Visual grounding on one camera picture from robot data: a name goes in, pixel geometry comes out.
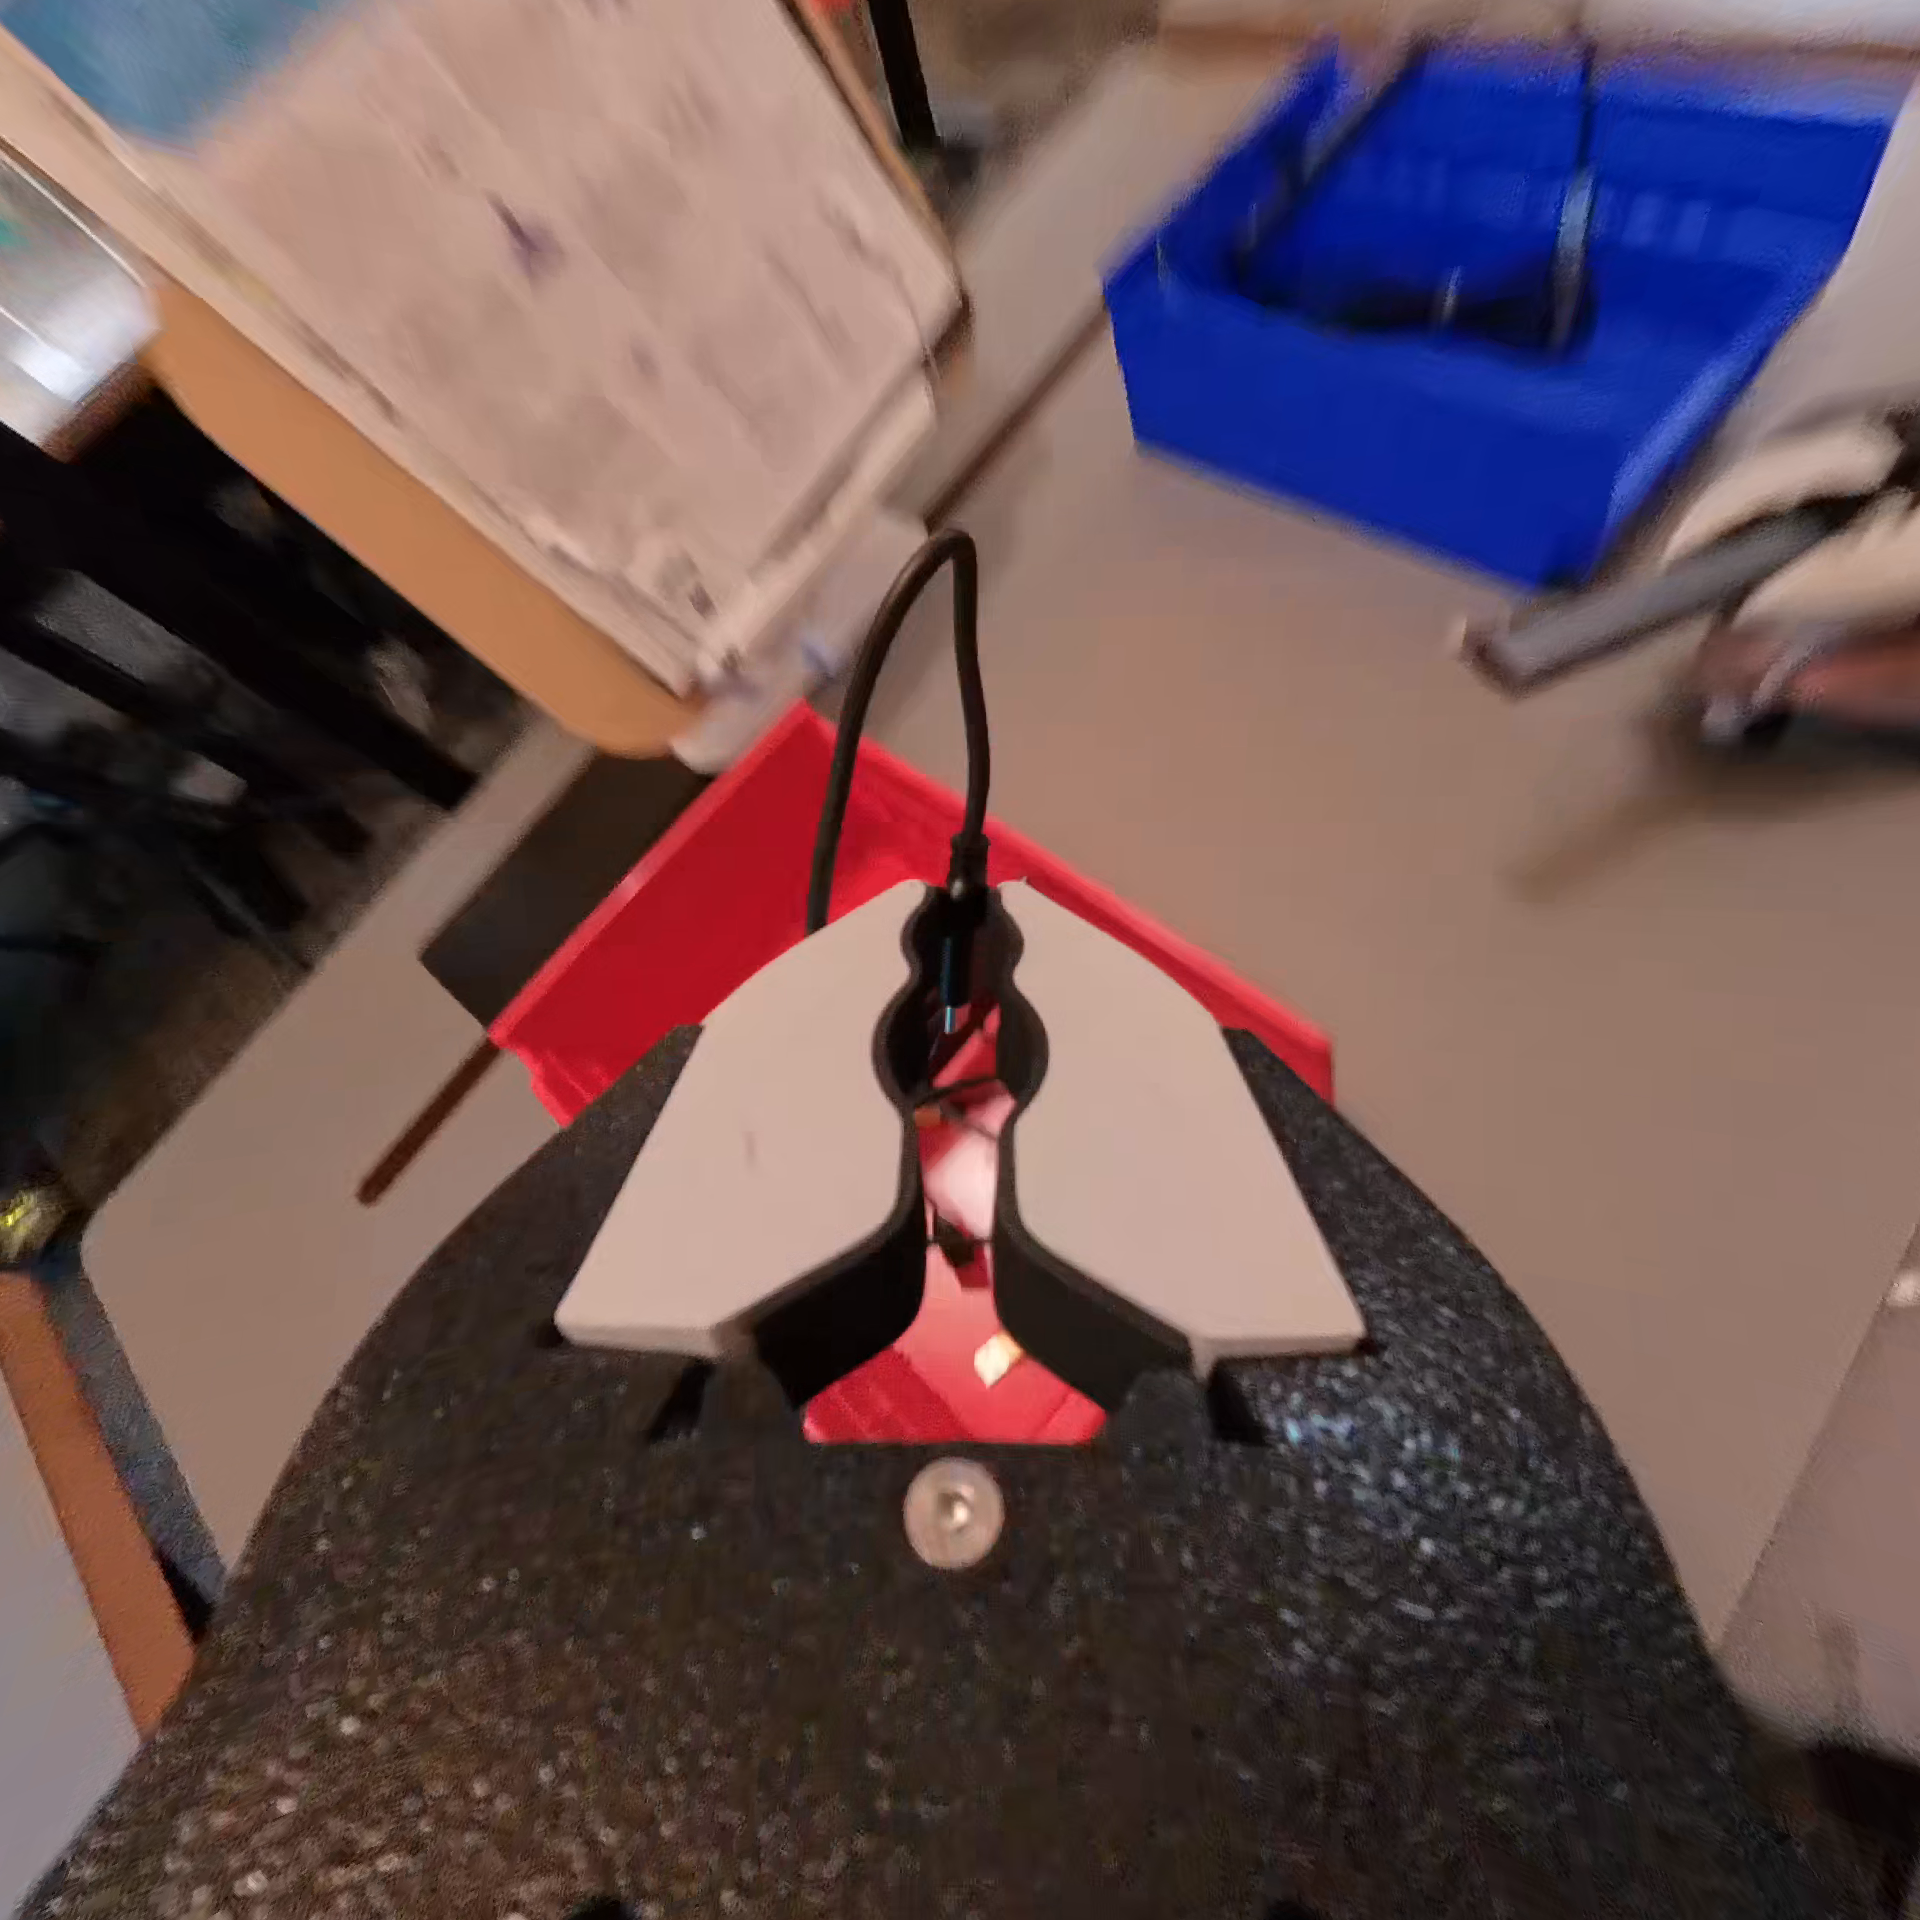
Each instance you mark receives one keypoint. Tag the grey desk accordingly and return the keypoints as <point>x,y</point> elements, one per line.
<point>1424,932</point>

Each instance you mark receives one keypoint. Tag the person's right hand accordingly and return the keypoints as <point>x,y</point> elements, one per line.
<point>1844,682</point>

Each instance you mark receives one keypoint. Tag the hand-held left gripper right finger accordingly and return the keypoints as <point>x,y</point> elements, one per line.
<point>1171,1185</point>

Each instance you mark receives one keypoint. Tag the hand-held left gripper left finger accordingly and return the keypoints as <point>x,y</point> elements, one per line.
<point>750,1185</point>

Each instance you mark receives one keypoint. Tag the red plastic bin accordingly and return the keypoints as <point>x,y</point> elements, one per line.
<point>705,916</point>

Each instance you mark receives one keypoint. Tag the instruction sheet in clear stand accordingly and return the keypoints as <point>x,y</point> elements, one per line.
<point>570,300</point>

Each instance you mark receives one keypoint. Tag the blue plastic bin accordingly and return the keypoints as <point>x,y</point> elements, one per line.
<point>1348,451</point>

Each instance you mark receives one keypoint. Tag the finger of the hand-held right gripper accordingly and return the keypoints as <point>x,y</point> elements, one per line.
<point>1874,570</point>
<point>1786,481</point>

